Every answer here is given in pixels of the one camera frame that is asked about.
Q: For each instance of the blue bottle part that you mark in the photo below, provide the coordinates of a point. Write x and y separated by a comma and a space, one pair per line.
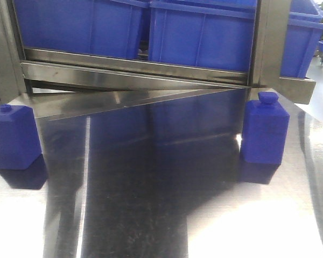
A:
19, 139
264, 131

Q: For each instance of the blue bin middle on shelf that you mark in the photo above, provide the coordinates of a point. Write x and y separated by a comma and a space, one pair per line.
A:
217, 36

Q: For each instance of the blue bin on shelf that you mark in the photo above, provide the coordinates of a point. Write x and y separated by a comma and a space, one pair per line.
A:
304, 30
217, 36
107, 28

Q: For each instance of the blue bin left on shelf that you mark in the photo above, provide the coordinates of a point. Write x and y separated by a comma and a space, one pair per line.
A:
107, 28

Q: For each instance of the blue bin right on shelf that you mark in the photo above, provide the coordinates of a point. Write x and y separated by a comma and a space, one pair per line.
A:
304, 30

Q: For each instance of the steel shelf frame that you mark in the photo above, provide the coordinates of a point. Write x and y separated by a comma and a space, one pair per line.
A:
22, 68

